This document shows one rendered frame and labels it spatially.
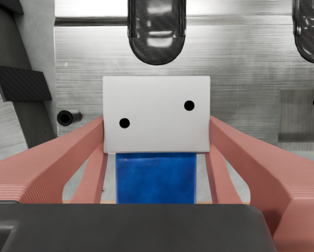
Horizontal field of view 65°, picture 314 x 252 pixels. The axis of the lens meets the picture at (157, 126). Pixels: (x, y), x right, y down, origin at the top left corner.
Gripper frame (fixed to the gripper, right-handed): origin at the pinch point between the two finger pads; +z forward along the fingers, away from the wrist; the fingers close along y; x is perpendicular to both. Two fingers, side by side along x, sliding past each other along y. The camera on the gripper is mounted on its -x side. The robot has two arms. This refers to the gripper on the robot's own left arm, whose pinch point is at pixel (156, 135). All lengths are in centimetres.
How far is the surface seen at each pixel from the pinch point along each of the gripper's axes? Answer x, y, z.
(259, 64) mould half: -1.4, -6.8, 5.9
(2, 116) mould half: 3.9, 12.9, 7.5
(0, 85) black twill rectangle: 1.2, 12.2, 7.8
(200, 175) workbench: 12.0, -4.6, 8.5
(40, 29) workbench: -0.7, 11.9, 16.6
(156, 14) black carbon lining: -3.8, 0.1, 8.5
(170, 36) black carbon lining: -2.7, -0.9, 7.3
